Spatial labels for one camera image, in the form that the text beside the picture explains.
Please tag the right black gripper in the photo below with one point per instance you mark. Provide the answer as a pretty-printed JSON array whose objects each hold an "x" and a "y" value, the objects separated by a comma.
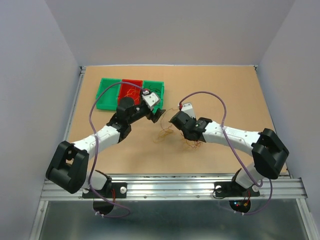
[{"x": 195, "y": 120}]

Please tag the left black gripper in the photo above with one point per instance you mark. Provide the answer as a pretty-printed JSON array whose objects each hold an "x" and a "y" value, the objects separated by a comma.
[{"x": 154, "y": 117}]

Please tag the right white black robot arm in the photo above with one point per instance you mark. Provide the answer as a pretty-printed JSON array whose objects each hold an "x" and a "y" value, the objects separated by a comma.
[{"x": 267, "y": 150}]

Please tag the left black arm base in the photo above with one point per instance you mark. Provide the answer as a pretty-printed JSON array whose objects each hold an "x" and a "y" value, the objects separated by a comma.
[{"x": 117, "y": 190}]

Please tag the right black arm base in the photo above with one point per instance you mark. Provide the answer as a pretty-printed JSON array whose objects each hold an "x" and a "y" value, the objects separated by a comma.
[{"x": 228, "y": 189}]

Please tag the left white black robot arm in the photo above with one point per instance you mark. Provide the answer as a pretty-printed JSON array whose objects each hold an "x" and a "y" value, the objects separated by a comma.
[{"x": 69, "y": 165}]

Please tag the far green plastic bin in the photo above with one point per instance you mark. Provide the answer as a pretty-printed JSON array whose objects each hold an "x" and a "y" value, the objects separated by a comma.
[{"x": 159, "y": 88}]

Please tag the green plastic bin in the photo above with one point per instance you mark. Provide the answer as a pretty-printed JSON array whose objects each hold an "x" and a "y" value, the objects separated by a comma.
[
  {"x": 159, "y": 88},
  {"x": 109, "y": 100}
]

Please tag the red plastic bin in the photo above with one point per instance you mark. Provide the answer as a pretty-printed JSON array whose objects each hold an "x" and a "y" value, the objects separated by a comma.
[{"x": 127, "y": 90}]

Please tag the near green plastic bin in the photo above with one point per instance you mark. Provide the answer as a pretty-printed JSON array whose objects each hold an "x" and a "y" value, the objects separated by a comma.
[{"x": 109, "y": 100}]

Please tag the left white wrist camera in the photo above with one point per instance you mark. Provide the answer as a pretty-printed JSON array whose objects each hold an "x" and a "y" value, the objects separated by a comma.
[{"x": 150, "y": 98}]

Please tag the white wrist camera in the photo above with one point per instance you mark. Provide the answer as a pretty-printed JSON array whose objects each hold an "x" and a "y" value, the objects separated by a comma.
[
  {"x": 188, "y": 109},
  {"x": 150, "y": 98}
]

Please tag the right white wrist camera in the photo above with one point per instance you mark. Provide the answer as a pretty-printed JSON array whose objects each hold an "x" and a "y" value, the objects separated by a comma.
[{"x": 188, "y": 109}]

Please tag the aluminium frame rail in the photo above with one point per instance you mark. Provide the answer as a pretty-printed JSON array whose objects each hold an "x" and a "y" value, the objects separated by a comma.
[{"x": 177, "y": 206}]

